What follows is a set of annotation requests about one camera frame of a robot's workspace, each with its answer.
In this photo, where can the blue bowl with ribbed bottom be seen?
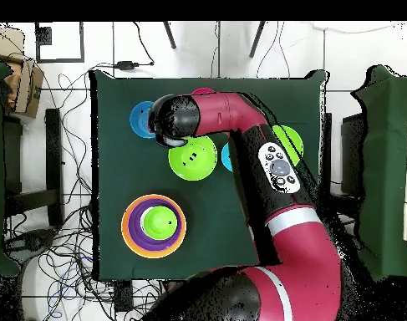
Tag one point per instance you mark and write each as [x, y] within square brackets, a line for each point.
[139, 120]

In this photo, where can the red bowl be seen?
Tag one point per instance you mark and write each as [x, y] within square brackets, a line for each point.
[203, 91]

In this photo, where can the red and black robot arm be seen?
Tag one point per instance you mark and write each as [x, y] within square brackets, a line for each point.
[290, 240]

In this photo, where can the large green bowl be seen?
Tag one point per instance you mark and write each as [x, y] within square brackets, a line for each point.
[193, 164]
[290, 140]

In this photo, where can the black stand leg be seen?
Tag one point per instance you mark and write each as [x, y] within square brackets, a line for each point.
[169, 35]
[257, 38]

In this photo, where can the purple bowl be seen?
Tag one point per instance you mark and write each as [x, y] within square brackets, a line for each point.
[136, 227]

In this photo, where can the large orange bowl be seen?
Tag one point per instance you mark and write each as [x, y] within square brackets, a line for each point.
[128, 240]

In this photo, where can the black base with knob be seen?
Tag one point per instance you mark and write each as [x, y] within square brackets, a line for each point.
[32, 239]

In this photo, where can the black power adapter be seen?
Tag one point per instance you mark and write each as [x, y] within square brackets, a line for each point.
[127, 65]

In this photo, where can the cardboard box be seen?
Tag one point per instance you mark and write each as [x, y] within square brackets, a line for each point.
[26, 87]

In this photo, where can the small light blue bowl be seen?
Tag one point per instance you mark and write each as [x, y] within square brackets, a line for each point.
[226, 157]

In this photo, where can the black bench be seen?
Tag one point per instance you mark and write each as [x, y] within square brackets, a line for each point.
[54, 160]

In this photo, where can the small green bowl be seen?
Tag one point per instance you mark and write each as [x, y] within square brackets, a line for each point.
[159, 222]

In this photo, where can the dark green tablecloth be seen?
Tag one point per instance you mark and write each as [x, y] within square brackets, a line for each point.
[206, 217]

